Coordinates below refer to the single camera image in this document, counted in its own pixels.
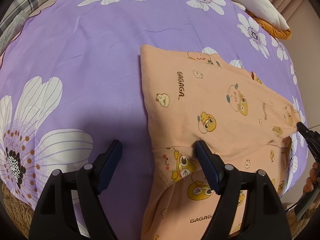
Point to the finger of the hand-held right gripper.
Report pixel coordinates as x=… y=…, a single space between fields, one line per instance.
x=306 y=131

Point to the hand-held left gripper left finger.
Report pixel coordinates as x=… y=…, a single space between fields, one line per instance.
x=110 y=165

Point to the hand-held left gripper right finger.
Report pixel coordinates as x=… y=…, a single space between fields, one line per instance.
x=207 y=167

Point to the orange cartoon print shirt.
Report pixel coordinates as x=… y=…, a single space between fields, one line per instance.
x=200 y=100

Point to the person's right hand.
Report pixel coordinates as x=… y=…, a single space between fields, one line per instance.
x=312 y=177

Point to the purple floral blanket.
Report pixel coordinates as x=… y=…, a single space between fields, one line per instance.
x=87 y=67

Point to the white goose plush toy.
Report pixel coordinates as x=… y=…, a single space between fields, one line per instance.
x=262 y=7

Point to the grey blanket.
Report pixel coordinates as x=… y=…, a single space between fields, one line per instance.
x=10 y=30

